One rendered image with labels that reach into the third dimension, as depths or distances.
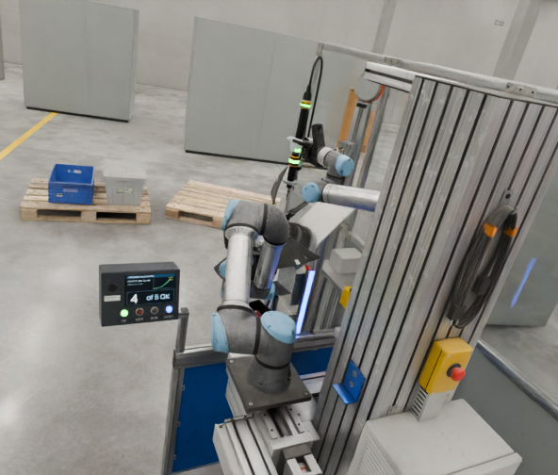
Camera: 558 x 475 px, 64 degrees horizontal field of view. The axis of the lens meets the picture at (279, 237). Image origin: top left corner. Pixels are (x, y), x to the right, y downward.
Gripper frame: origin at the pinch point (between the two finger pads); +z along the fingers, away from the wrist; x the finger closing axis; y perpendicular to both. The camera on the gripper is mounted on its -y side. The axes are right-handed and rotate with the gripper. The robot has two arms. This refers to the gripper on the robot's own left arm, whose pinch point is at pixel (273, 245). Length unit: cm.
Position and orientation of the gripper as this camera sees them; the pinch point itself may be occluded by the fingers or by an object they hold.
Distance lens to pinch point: 204.3
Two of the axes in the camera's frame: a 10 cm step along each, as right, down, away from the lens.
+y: -8.7, -2.5, 4.2
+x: -0.9, 9.3, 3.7
